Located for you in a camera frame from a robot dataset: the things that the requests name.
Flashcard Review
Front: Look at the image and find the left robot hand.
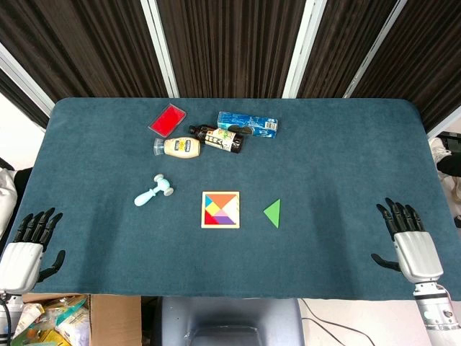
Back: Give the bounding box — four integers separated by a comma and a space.
0, 207, 67, 295

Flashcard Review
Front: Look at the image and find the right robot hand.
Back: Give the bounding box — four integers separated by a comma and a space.
371, 197, 444, 285

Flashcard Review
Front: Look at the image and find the green triangle piece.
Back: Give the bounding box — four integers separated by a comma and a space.
263, 198, 282, 229

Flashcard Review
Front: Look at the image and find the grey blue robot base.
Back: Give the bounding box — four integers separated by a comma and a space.
161, 297, 312, 346

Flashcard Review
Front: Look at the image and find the wooden tangram puzzle tray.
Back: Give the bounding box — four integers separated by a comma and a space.
200, 191, 241, 229

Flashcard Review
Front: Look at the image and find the cardboard box with packages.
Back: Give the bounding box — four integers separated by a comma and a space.
9, 293, 142, 346

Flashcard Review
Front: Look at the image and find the white sneaker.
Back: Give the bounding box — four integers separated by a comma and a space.
429, 137, 452, 165

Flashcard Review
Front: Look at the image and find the light blue toy hammer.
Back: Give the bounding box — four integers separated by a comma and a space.
134, 174, 174, 208

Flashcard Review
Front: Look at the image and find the teal table cloth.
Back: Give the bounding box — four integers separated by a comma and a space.
0, 97, 461, 301

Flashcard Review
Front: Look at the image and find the mayonnaise squeeze bottle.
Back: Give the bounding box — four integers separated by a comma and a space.
153, 136, 202, 159

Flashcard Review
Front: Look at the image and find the red flat plastic box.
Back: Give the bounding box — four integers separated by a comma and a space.
148, 103, 187, 138

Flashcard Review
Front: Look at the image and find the blue cookie package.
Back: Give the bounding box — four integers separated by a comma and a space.
216, 111, 279, 139

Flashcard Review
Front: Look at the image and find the dark soy sauce bottle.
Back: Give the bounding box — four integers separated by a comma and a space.
189, 124, 246, 155

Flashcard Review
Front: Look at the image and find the dark folding screen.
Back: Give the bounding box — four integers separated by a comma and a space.
0, 0, 461, 135

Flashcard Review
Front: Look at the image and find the black cable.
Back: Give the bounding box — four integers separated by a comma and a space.
300, 298, 377, 346

